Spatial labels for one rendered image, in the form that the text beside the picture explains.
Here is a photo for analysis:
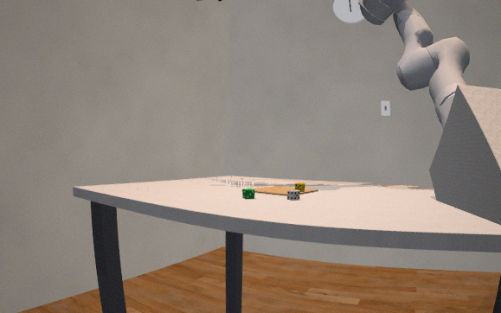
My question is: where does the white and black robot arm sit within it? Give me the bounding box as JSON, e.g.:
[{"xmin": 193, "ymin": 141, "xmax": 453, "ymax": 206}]
[{"xmin": 358, "ymin": 0, "xmax": 470, "ymax": 130}]

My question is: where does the orange mat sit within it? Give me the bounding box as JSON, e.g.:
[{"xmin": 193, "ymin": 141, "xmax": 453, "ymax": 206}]
[{"xmin": 253, "ymin": 186, "xmax": 318, "ymax": 196}]

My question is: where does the green die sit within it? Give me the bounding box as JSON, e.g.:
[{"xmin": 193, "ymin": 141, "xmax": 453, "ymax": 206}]
[{"xmin": 242, "ymin": 188, "xmax": 254, "ymax": 199}]

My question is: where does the grey die with black pips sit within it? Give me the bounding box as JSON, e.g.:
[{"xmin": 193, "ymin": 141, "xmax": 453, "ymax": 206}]
[{"xmin": 287, "ymin": 189, "xmax": 300, "ymax": 201}]

